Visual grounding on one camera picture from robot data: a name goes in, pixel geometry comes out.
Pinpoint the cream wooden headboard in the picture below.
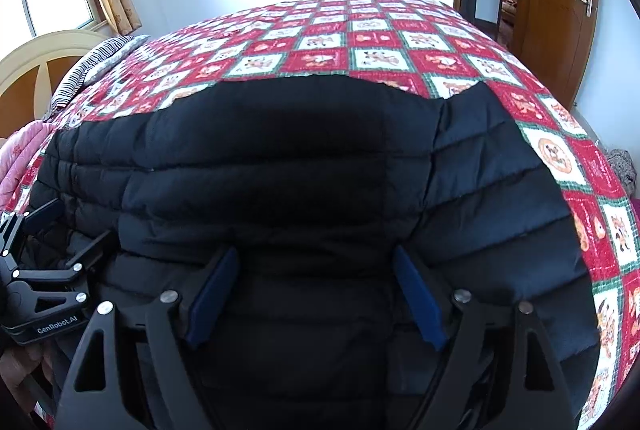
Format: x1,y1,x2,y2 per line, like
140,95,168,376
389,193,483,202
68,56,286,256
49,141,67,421
0,29,108,133

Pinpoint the striped pillow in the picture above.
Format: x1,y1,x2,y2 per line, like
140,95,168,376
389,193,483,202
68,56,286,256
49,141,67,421
50,34,151,109

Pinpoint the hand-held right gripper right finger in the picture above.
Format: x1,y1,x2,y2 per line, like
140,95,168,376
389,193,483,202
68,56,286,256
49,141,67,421
392,245,583,430

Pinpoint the red checkered printed bedspread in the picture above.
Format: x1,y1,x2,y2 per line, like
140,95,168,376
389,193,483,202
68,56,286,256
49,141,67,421
0,0,640,430

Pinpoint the person's left hand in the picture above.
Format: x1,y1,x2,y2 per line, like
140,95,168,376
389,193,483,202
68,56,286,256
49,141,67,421
0,341,56,411

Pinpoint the black puffer jacket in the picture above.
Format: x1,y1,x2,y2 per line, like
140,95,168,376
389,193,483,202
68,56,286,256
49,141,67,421
27,73,601,430

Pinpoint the pink quilted blanket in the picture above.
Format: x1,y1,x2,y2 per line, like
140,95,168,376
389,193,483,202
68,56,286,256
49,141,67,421
0,120,56,212

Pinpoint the grey knitted cloth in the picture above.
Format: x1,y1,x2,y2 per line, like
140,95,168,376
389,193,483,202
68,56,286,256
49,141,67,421
606,149,640,197

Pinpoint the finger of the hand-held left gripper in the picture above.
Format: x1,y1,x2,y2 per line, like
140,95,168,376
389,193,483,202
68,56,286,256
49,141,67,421
12,230,118,292
0,197,63,272

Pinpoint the brown wooden door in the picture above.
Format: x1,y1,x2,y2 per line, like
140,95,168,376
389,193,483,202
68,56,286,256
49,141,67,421
515,0,601,107

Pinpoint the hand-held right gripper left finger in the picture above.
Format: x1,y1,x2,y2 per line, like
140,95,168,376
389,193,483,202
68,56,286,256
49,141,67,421
62,246,242,430

